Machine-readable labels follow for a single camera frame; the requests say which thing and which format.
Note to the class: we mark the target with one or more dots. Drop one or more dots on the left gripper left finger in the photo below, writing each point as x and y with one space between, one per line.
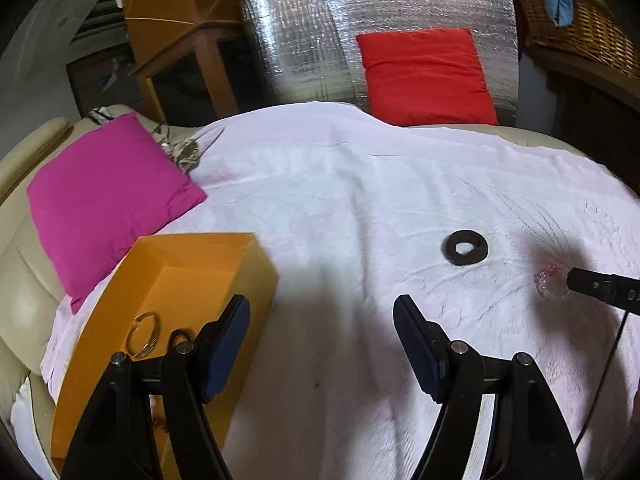
217 346

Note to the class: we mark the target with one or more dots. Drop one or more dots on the silver foil insulation sheet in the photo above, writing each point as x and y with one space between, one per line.
309 52

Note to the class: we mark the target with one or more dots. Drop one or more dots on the magenta cushion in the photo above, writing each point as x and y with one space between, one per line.
93 201

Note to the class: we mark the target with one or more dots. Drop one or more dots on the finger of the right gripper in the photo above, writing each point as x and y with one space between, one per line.
614 290

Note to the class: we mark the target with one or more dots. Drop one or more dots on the pink fluffy blanket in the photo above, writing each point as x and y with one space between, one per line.
354 213

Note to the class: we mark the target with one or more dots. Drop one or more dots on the silver hoop bangle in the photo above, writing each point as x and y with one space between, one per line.
143 335

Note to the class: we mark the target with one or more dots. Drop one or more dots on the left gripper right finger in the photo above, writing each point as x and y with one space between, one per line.
444 368

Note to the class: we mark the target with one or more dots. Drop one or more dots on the red cushion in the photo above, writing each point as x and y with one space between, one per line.
425 77

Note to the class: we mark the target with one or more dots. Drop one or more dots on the cream leather sofa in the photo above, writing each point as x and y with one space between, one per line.
30 290

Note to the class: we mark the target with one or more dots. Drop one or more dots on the wicker basket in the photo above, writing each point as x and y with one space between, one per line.
594 34

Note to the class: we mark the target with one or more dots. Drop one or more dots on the orange cardboard box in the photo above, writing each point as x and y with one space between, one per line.
187 279

